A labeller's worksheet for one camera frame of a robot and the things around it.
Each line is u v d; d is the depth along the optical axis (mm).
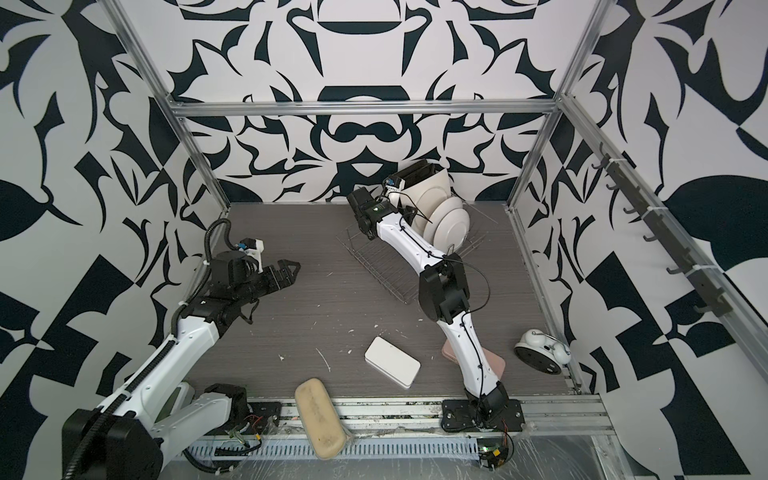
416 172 1022
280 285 714
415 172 1023
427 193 966
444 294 605
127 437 380
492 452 711
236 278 626
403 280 968
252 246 737
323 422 707
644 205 603
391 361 793
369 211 717
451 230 964
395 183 824
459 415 743
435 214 934
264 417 733
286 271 728
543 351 743
